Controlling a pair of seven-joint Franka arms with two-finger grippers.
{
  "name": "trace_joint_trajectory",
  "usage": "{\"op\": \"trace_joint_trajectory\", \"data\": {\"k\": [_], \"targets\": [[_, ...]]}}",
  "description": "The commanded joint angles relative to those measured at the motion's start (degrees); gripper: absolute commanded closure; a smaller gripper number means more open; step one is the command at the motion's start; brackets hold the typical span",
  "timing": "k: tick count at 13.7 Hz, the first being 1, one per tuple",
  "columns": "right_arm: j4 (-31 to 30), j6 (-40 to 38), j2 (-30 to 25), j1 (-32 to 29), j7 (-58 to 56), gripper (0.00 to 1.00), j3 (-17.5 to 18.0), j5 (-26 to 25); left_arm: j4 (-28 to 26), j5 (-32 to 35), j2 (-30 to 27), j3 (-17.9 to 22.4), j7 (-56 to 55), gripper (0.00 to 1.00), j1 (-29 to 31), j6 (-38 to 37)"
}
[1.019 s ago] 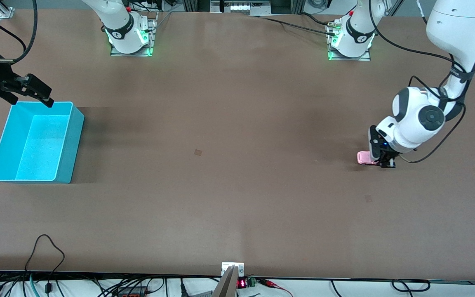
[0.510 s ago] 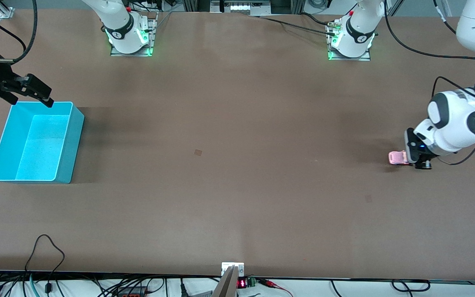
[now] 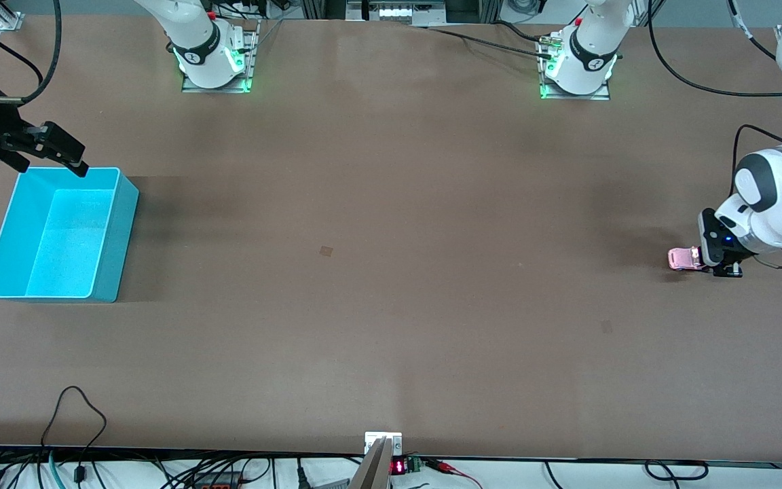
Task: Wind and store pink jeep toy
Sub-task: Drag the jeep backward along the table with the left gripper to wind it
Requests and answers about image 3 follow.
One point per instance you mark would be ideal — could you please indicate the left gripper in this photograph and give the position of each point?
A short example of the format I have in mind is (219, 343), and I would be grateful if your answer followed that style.
(708, 238)

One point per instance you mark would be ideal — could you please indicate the pink jeep toy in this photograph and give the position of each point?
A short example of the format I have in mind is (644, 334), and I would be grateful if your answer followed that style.
(684, 258)

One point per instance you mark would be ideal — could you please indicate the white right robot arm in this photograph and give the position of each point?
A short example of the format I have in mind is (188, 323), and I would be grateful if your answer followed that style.
(211, 75)

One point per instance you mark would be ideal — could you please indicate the cyan plastic bin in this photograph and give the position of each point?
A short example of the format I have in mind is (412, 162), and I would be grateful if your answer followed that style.
(58, 244)

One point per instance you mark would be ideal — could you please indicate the aluminium extrusion corner piece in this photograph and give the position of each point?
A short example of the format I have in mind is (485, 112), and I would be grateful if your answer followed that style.
(7, 17)

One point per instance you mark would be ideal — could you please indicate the red black clip leads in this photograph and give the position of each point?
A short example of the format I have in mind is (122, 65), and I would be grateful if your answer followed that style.
(442, 465)

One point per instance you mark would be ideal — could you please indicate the red digit display module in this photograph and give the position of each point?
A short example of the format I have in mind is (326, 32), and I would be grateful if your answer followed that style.
(398, 466)

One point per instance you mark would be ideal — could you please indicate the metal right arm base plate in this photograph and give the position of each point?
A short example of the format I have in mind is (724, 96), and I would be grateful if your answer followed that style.
(253, 68)

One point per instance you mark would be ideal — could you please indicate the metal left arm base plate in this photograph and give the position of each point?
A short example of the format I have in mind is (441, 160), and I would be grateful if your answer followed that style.
(567, 96)

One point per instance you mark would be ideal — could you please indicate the aluminium frame rack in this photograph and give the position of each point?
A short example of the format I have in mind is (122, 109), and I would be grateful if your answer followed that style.
(404, 12)

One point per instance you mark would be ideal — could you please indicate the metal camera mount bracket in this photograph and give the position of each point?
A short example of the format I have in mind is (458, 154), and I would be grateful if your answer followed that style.
(381, 468)

